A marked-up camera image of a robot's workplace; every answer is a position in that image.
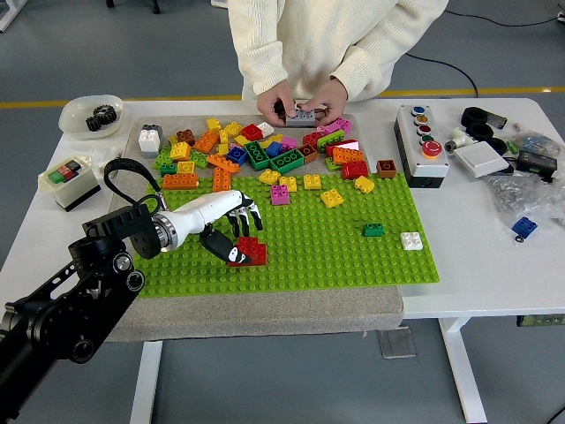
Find person's right hand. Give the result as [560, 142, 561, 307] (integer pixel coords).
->
[255, 83, 296, 127]

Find person's left hand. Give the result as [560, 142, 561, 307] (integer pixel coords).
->
[294, 78, 350, 123]

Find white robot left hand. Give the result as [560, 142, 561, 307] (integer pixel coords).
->
[169, 190, 264, 266]

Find light grey studded brick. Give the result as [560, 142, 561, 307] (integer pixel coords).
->
[285, 100, 318, 128]

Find red two-by-four brick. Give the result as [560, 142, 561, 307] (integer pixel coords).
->
[227, 244, 268, 267]

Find orange two-by-four brick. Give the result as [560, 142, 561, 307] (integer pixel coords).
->
[331, 148, 366, 165]
[192, 131, 221, 153]
[162, 172, 200, 191]
[212, 166, 233, 194]

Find lime green long brick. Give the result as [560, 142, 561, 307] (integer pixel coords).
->
[316, 132, 346, 154]

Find orange long curved brick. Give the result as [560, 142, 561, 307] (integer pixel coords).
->
[206, 153, 242, 173]

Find long red sloped brick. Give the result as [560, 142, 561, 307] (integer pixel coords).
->
[325, 140, 359, 156]

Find brown hollow brick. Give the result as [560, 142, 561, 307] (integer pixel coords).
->
[297, 143, 320, 164]

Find green hollow brick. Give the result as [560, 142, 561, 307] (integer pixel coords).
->
[268, 148, 305, 174]
[245, 140, 271, 170]

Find glossy red brick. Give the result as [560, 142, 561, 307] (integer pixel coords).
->
[340, 160, 370, 180]

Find white and grey brick stack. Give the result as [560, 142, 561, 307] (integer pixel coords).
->
[138, 124, 163, 159]

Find green studded baseplate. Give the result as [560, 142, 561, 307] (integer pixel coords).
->
[132, 170, 442, 299]

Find person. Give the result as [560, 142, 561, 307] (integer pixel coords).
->
[227, 0, 449, 129]

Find grey-brown fabric mat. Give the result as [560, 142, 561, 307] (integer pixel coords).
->
[104, 112, 406, 343]

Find white pushbutton control box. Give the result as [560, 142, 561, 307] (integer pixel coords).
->
[393, 103, 451, 189]

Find white printed tube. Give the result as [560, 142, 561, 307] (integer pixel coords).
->
[90, 147, 123, 167]

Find white cylinder metal tip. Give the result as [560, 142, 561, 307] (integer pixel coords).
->
[443, 127, 478, 155]

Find black metal gears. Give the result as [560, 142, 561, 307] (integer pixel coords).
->
[85, 103, 118, 133]

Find white plastic bowl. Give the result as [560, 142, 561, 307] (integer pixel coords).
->
[58, 94, 125, 141]

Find small clear-lidded black box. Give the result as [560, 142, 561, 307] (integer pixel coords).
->
[485, 110, 509, 130]

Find white table leg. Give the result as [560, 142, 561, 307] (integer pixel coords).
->
[438, 316, 489, 424]
[129, 339, 164, 424]

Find clear bag of screws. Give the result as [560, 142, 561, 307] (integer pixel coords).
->
[483, 173, 565, 223]

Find clear bag blue parts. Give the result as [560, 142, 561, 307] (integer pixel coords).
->
[507, 132, 565, 157]

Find black power adapter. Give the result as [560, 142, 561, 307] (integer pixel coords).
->
[515, 149, 560, 184]

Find grey metal floor plate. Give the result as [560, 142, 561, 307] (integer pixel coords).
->
[377, 327, 418, 360]

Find white red-green switch box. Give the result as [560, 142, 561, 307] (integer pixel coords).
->
[37, 155, 102, 213]

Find black floor cable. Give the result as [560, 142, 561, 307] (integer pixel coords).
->
[443, 7, 565, 28]
[405, 52, 479, 99]

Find white flat wall switch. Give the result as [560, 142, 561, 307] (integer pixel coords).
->
[453, 143, 511, 179]

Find white furniture frame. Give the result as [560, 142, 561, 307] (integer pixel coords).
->
[0, 0, 29, 34]

